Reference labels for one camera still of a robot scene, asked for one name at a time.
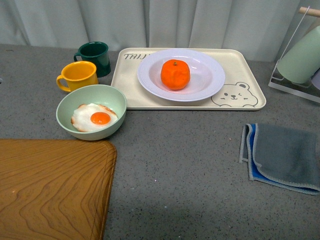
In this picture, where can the orange mandarin fruit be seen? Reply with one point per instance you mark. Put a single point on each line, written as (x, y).
(175, 74)

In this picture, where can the white round plate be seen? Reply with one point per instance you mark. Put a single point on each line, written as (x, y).
(207, 76)

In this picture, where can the light green bowl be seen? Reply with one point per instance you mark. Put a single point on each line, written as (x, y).
(105, 95)

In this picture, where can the fake fried egg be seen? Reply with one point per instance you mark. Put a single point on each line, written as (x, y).
(92, 117)

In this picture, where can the beige bear serving tray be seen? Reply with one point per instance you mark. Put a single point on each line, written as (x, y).
(240, 92)

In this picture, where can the dark green mug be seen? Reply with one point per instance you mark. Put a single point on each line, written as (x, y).
(97, 53)

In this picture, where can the yellow mug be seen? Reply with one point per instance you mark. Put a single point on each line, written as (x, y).
(77, 75)

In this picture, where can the grey blue folded cloth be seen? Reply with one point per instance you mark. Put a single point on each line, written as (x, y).
(281, 156)

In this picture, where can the wooden cutting board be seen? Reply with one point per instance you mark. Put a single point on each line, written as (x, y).
(55, 189)

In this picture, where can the grey curtain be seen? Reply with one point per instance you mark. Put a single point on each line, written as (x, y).
(259, 29)

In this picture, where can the light green cup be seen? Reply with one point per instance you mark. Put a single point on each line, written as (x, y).
(300, 63)

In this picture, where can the purple cup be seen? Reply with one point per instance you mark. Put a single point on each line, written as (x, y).
(315, 80)

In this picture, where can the white cup drying rack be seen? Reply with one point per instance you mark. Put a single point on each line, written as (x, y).
(277, 81)

